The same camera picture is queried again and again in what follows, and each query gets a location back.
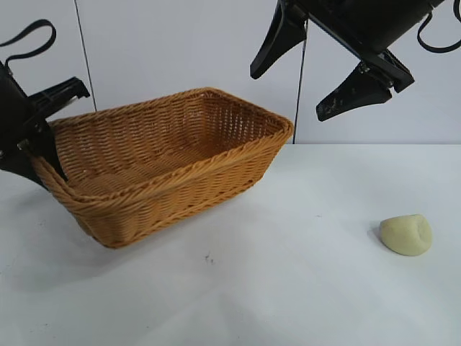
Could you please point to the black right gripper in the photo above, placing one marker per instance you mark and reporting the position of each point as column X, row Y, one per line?
column 371, row 21

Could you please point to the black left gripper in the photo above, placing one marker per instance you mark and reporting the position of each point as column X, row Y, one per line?
column 14, row 111

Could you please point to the woven tan wicker basket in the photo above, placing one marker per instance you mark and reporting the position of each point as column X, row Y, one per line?
column 162, row 151

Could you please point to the pale yellow egg yolk pastry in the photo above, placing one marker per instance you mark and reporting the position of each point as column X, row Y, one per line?
column 405, row 235

